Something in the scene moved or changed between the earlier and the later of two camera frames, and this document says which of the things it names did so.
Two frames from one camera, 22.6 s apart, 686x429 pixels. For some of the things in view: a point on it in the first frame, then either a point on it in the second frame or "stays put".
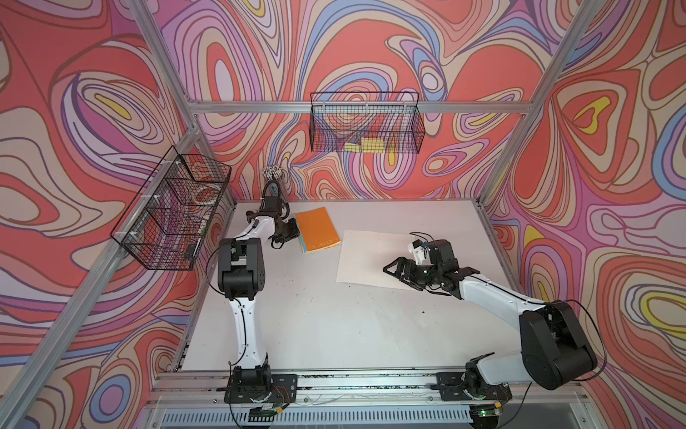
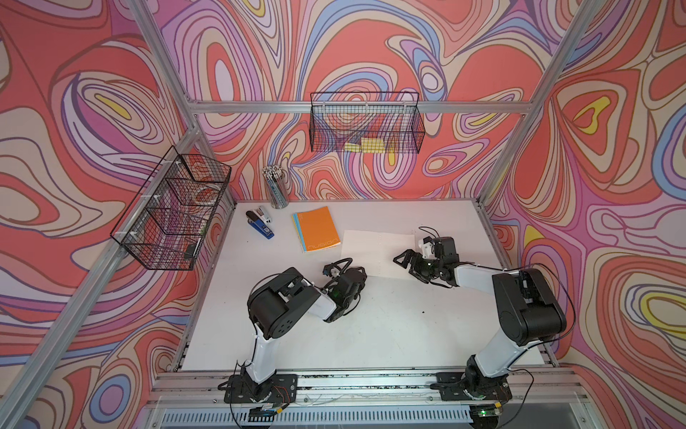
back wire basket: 370,122 stays put
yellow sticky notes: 368,145 stays put
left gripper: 293,231 to 363,279
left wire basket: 166,224 stays put
